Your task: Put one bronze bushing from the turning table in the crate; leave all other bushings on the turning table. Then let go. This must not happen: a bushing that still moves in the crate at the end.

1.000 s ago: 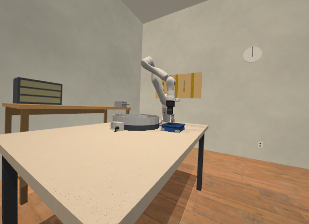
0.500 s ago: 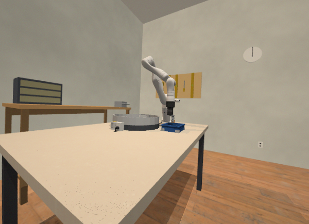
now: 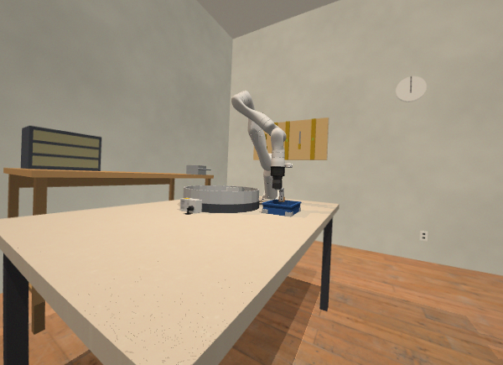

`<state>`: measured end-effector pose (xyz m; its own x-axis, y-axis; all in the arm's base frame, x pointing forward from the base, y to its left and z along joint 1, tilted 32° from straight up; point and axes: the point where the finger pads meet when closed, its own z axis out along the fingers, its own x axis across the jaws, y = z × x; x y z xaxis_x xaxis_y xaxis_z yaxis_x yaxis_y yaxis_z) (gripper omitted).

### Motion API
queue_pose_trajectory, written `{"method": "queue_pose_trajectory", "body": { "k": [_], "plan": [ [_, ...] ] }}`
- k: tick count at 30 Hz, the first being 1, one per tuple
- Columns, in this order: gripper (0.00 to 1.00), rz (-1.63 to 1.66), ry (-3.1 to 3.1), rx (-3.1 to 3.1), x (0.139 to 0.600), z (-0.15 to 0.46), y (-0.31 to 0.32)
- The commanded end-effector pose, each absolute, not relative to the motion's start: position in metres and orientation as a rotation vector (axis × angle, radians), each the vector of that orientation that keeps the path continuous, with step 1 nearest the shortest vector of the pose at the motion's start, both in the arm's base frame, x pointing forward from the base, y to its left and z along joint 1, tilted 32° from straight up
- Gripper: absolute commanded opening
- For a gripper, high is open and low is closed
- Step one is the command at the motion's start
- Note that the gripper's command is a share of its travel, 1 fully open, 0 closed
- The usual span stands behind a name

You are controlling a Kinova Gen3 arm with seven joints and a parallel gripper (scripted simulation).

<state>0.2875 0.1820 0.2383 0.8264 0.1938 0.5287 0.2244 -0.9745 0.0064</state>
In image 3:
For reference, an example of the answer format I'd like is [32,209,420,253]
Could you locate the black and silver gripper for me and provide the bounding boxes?
[271,157,293,201]

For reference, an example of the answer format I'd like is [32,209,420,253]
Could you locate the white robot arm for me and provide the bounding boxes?
[231,91,287,199]

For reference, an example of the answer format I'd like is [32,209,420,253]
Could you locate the blue crate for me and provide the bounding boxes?
[262,199,302,217]

